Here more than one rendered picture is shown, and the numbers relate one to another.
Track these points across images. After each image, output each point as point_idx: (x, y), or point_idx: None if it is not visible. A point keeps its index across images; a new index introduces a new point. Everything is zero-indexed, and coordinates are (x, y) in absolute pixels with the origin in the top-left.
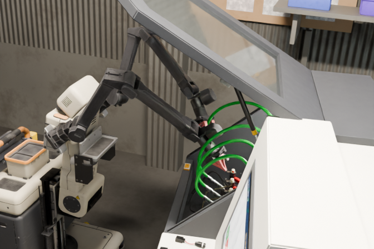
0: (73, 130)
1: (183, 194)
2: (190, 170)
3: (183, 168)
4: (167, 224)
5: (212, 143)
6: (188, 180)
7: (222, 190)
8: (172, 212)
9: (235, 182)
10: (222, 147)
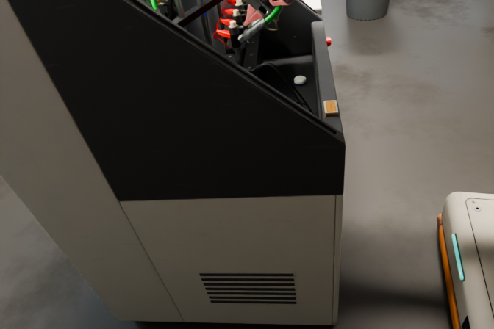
0: None
1: (317, 62)
2: (322, 106)
3: (338, 108)
4: (321, 26)
5: None
6: (317, 86)
7: (252, 62)
8: (321, 38)
9: (231, 15)
10: None
